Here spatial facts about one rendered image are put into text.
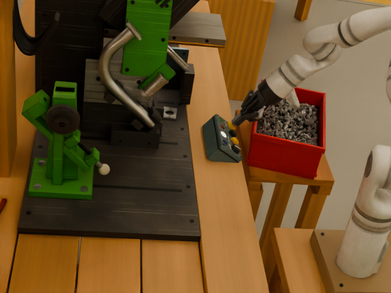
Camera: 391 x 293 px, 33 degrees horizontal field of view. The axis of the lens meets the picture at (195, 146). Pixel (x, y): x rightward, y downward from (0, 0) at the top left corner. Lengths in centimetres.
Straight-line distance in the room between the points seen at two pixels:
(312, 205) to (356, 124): 180
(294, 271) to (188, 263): 26
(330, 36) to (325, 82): 241
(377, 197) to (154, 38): 70
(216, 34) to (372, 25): 47
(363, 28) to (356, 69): 271
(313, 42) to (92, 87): 59
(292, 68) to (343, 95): 230
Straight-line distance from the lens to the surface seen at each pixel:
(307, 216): 208
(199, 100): 201
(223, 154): 176
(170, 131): 185
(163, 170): 171
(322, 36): 172
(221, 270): 149
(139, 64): 174
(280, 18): 478
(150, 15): 171
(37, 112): 150
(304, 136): 198
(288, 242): 167
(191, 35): 186
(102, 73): 171
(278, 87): 177
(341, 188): 330
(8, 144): 163
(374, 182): 141
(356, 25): 167
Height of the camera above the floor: 199
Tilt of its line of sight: 37 degrees down
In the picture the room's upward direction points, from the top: 10 degrees clockwise
